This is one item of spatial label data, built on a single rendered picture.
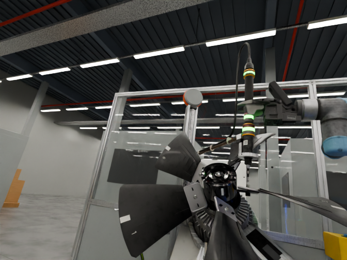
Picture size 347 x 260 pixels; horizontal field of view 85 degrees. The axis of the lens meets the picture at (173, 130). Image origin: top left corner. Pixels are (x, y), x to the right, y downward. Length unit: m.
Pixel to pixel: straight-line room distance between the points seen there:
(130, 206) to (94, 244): 1.19
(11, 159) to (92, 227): 4.54
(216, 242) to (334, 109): 0.56
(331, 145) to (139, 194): 0.64
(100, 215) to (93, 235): 0.15
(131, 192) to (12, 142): 5.56
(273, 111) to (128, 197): 0.60
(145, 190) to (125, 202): 0.08
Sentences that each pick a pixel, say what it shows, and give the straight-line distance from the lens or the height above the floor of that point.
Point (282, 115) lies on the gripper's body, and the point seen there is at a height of 1.45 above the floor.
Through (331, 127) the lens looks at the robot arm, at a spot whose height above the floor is 1.40.
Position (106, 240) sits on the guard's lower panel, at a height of 0.72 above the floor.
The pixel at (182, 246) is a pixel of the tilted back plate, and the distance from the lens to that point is 0.86.
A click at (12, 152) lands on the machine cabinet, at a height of 1.56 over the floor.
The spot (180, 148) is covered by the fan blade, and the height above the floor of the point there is 1.34.
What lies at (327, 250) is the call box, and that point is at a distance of 1.12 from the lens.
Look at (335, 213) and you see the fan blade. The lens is 0.69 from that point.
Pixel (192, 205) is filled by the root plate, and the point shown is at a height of 1.11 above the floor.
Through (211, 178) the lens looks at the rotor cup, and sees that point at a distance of 0.67.
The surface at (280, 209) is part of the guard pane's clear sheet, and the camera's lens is 1.46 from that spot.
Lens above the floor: 1.14
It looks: 18 degrees up
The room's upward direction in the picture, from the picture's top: 8 degrees clockwise
